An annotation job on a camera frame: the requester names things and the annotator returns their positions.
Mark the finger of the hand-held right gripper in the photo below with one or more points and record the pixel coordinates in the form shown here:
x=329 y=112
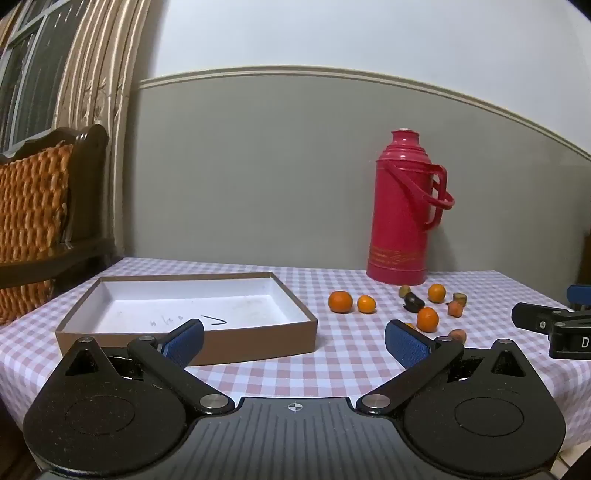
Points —
x=578 y=294
x=531 y=318

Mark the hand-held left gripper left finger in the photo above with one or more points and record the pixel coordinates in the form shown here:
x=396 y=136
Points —
x=184 y=344

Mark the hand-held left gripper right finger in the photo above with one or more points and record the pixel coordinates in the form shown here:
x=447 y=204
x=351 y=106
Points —
x=406 y=344

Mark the dark brown round fruit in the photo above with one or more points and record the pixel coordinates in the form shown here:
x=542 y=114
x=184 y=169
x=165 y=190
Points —
x=414 y=302

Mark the green-brown kiwi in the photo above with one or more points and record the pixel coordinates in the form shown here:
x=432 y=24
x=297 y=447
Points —
x=405 y=290

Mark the small orange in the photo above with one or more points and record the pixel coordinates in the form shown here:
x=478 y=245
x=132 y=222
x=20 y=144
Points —
x=366 y=304

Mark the cylindrical carrot piece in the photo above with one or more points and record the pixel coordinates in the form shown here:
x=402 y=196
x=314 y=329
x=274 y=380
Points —
x=455 y=309

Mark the brown cardboard box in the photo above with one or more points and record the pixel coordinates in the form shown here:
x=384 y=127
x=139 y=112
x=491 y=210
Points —
x=138 y=304

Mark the large orange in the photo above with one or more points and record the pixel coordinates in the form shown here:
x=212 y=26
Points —
x=340 y=301

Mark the brown-green fruit chunk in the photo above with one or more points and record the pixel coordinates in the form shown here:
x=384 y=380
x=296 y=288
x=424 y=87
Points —
x=459 y=298

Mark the pink checked tablecloth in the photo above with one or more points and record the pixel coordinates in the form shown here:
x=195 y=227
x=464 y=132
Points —
x=323 y=277

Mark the red thermos flask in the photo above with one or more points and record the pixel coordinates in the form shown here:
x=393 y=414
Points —
x=401 y=221

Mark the orange woven cushion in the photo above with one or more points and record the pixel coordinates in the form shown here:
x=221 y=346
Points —
x=32 y=203
x=23 y=300

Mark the wooden wicker chair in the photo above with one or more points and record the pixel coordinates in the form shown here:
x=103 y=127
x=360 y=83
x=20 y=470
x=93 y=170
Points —
x=90 y=184

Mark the striped beige curtain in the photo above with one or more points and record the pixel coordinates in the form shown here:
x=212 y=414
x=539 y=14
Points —
x=101 y=69

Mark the window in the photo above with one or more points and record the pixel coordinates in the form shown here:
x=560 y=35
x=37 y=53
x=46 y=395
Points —
x=27 y=69

